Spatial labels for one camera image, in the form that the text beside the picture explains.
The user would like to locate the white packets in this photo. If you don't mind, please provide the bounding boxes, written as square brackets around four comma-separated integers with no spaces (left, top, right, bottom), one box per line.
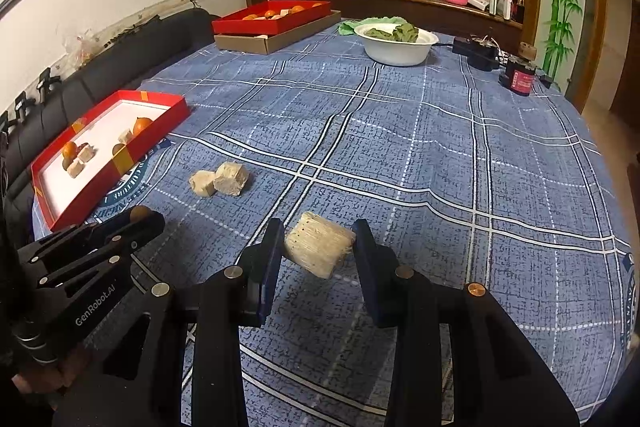
[467,0,513,20]

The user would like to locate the wooden door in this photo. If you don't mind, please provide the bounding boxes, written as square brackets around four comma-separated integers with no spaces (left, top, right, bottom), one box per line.
[580,0,640,128]

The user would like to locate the person's left hand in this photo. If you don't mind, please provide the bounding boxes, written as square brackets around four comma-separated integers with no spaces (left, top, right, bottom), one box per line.
[12,344,93,410]

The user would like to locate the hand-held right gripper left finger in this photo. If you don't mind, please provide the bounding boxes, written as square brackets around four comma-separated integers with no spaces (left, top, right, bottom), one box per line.
[52,218,286,427]

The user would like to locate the green leaves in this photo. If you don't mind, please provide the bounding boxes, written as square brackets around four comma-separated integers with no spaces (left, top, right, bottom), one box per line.
[367,23,420,42]

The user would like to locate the wooden counter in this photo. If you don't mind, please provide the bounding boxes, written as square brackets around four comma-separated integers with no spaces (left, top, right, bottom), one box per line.
[262,0,526,28]

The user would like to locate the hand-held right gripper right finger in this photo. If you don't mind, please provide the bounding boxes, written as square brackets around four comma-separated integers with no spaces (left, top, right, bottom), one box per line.
[351,219,581,427]

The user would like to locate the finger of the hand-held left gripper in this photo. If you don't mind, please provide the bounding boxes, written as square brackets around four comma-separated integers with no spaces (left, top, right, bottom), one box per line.
[37,233,161,295]
[17,206,166,265]

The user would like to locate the row of black clips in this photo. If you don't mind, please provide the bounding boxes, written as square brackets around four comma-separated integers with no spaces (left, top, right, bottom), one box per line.
[0,68,62,138]

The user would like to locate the red box with fruit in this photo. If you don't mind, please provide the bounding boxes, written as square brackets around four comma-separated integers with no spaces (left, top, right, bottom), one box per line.
[211,0,332,36]

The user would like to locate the blue plaid tablecloth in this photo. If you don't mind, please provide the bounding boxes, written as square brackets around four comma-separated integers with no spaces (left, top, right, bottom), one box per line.
[31,12,640,427]

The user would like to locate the clear hanging plastic bag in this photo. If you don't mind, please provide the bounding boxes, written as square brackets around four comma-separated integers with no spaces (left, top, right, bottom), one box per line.
[74,34,98,60]

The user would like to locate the black red jar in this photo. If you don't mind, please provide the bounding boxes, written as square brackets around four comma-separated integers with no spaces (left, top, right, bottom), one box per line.
[499,59,538,98]

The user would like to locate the green cloth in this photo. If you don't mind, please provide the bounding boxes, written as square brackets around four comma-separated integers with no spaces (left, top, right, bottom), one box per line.
[337,18,403,36]

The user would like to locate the white bowl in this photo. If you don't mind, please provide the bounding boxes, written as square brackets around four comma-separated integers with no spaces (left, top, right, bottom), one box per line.
[355,25,440,66]

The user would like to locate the black power adapter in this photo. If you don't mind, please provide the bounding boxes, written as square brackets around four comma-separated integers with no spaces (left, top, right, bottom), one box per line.
[452,36,501,72]

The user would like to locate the red tray box white inside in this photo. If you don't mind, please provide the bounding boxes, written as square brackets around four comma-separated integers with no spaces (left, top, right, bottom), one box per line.
[31,90,190,232]

